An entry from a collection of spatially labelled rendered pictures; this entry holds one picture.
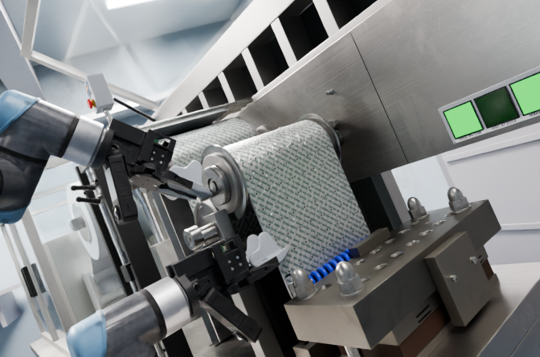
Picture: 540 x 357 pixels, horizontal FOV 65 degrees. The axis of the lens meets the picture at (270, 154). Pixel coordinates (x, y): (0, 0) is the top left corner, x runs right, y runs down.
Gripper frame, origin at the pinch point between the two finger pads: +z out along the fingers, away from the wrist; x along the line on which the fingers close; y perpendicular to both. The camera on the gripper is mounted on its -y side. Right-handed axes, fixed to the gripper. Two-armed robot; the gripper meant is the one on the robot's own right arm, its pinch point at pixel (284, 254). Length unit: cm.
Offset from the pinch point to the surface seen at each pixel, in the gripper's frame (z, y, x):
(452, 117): 29.4, 10.5, -22.4
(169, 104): 31, 54, 79
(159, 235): 7, 10, 76
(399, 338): -0.1, -14.2, -18.9
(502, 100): 29.4, 10.1, -31.4
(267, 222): -0.6, 6.3, -0.2
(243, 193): -2.6, 12.6, 0.2
